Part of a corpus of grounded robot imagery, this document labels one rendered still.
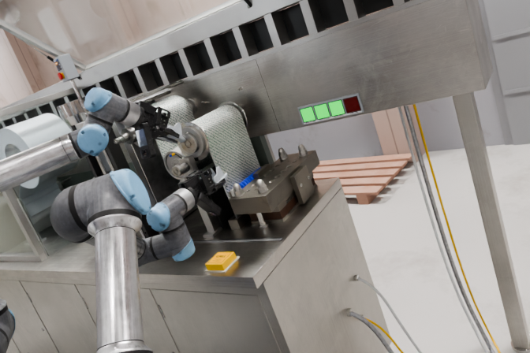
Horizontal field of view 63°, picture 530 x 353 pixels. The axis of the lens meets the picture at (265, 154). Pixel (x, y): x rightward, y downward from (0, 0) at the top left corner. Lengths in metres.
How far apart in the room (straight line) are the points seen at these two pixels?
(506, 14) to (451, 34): 2.49
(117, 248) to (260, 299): 0.53
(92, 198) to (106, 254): 0.14
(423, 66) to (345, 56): 0.26
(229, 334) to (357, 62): 1.00
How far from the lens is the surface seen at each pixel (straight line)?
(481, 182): 1.76
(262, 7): 1.66
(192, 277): 1.43
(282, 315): 1.39
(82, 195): 1.05
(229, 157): 1.61
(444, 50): 1.46
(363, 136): 4.67
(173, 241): 1.37
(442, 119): 4.30
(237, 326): 1.49
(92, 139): 1.21
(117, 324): 0.92
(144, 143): 1.44
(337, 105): 1.59
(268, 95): 1.72
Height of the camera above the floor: 1.49
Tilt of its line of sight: 14 degrees down
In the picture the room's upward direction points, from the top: 20 degrees counter-clockwise
